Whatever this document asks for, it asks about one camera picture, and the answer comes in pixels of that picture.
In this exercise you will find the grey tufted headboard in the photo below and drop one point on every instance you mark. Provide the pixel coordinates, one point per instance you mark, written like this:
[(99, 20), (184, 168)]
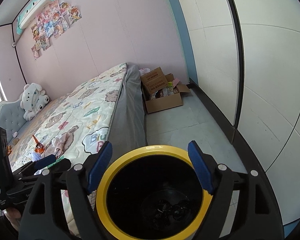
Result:
[(11, 117)]

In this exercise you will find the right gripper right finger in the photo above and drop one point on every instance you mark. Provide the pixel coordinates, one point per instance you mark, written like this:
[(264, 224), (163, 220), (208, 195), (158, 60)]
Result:
[(257, 215)]

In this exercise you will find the cartoon bear quilt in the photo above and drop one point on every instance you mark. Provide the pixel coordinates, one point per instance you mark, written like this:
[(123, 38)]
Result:
[(85, 115)]

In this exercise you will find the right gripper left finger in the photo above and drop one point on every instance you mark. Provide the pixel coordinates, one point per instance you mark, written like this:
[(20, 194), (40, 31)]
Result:
[(44, 217)]

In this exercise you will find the orange snack wrapper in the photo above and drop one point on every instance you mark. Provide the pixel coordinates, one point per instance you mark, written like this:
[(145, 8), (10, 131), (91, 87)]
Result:
[(39, 148)]

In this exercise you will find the grey mattress side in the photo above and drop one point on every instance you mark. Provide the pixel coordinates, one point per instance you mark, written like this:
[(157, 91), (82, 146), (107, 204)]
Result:
[(127, 131)]

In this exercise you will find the white cloth bundle far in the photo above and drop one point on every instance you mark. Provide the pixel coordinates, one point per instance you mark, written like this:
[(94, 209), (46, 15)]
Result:
[(55, 142)]

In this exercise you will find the yellow rimmed black trash bin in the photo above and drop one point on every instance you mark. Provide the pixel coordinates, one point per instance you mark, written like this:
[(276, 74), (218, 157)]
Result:
[(152, 193)]

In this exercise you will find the anime poster cluster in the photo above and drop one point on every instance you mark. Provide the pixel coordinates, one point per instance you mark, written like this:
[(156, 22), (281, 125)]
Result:
[(53, 21)]

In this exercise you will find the person's left hand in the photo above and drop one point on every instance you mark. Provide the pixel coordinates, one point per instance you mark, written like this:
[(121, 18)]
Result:
[(14, 216)]

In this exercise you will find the green label snack bag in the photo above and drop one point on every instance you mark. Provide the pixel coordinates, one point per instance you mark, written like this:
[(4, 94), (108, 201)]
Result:
[(56, 161)]

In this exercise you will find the white bear plush toy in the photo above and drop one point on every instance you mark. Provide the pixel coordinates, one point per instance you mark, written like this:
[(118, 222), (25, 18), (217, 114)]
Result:
[(33, 100)]

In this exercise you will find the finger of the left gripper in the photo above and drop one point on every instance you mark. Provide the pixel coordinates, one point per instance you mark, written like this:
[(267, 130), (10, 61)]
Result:
[(61, 166), (42, 163)]

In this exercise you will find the small brown toy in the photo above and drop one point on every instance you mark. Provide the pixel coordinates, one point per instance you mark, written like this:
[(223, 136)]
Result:
[(15, 141)]

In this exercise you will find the pink cloth bundle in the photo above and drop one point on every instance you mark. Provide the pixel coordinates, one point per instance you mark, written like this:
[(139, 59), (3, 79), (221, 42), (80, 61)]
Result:
[(58, 151)]

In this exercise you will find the small orange plush toy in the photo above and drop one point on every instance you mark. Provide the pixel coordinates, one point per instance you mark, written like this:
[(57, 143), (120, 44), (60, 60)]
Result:
[(9, 149)]

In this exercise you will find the lilac yarn bundle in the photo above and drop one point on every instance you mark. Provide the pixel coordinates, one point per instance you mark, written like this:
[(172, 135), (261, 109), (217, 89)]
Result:
[(35, 156)]

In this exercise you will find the open cardboard box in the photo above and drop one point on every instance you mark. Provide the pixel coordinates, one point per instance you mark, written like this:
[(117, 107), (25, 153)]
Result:
[(162, 92)]

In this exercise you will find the white and blue wardrobe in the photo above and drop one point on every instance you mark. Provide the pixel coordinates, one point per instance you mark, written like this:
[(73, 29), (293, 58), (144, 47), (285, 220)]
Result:
[(245, 57)]

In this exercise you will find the wall air conditioner with cover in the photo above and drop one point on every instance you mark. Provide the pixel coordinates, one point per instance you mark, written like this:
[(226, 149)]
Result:
[(29, 13)]

